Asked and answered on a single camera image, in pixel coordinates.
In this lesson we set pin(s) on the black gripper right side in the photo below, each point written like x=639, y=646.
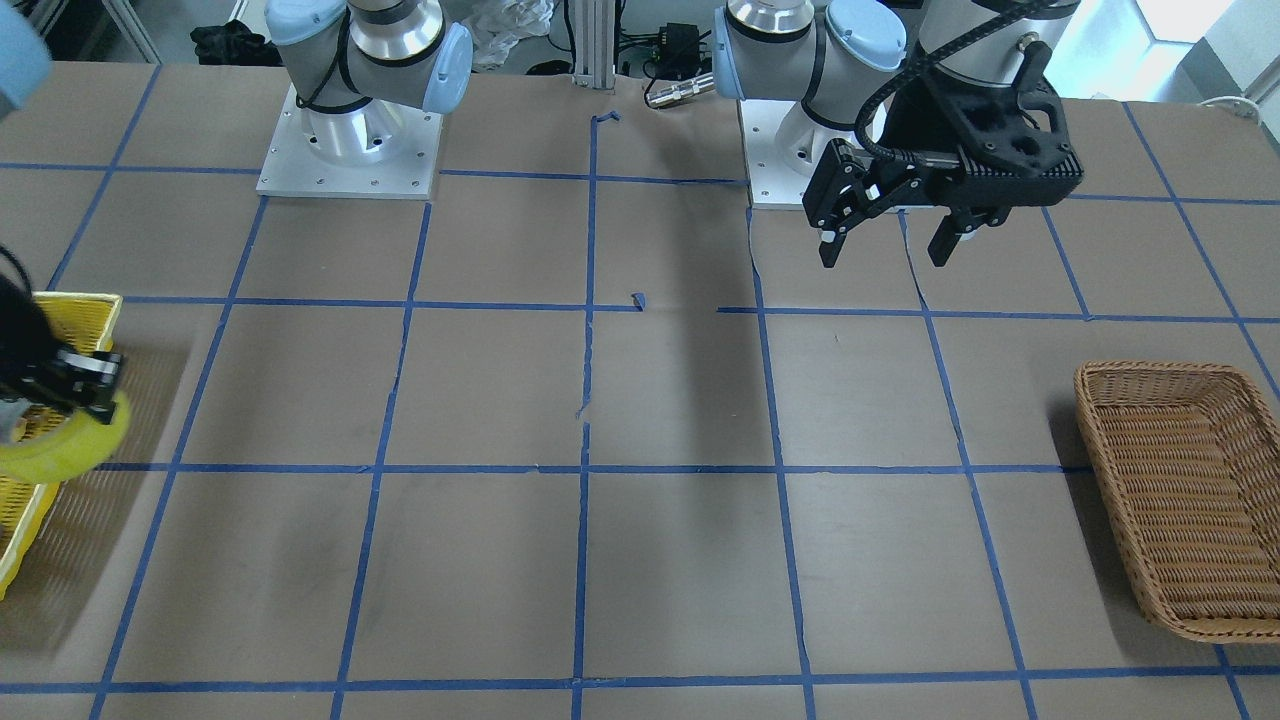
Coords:
x=22, y=345

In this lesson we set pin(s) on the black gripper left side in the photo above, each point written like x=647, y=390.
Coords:
x=912, y=125

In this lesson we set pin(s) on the yellow tape roll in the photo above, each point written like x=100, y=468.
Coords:
x=68, y=448

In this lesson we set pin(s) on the yellow plastic basket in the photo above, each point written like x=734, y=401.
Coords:
x=34, y=324

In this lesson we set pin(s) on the silver cylindrical connector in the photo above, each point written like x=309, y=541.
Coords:
x=680, y=92

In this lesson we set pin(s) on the black power adapter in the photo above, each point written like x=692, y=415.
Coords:
x=678, y=49

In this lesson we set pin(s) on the black cloth bundle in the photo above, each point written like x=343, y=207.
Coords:
x=233, y=44

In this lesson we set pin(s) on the brown wicker basket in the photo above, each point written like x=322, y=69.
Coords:
x=1187, y=460

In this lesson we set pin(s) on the white crumpled plastic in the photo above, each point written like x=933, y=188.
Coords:
x=497, y=27

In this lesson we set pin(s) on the aluminium base plate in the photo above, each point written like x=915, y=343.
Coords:
x=782, y=146
x=382, y=151

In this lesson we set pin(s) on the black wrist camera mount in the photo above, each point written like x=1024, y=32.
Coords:
x=1012, y=142

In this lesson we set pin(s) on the aluminium profile post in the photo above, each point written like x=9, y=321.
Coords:
x=593, y=26

